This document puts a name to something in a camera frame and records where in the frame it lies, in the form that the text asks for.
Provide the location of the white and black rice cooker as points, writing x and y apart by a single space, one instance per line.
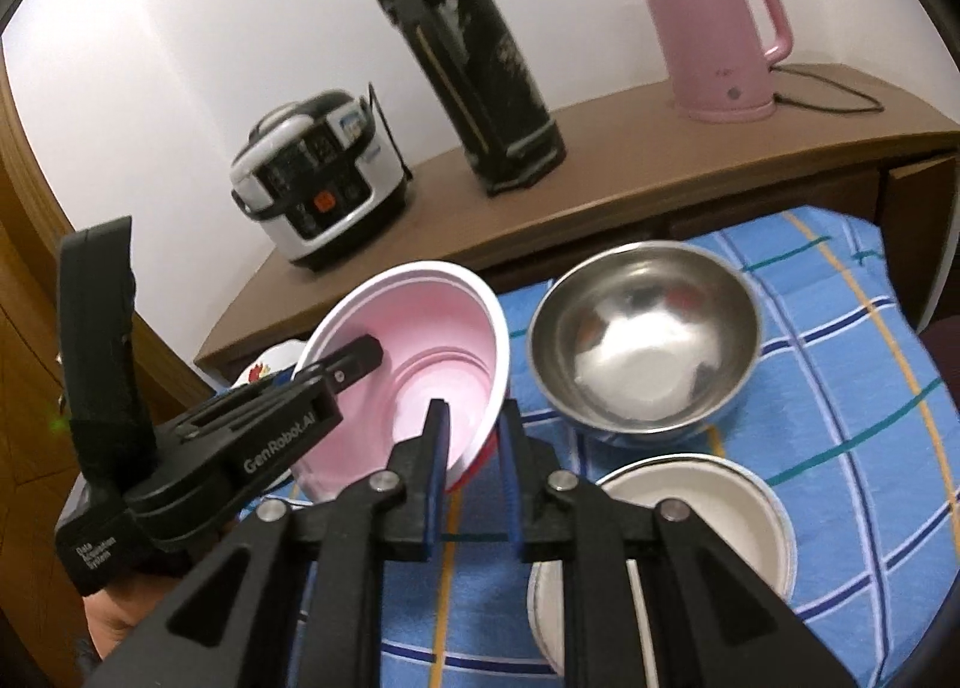
300 170

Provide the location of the white plate with red flowers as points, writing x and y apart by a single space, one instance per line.
262 361

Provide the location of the stainless steel bowl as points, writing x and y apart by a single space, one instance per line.
645 350

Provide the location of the brown wooden sideboard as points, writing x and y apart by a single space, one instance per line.
600 155

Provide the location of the black thermos flask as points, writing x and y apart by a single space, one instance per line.
480 73

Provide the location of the pink electric kettle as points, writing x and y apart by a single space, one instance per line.
705 42

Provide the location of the red plastic bowl pink inside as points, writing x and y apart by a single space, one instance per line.
435 335

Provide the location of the white enamel bowl floral print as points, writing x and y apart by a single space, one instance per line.
697 515

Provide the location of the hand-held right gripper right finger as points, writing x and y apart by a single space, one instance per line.
514 478

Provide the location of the wooden door frame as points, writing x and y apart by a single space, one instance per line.
22 170

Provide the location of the person's left hand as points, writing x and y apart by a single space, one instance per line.
105 620

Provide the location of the blue checked tablecloth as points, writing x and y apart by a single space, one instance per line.
840 433

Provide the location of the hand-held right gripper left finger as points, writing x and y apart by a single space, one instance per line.
439 493

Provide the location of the brown wooden door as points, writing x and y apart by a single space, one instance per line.
30 433

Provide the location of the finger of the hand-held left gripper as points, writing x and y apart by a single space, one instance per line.
349 361
277 380

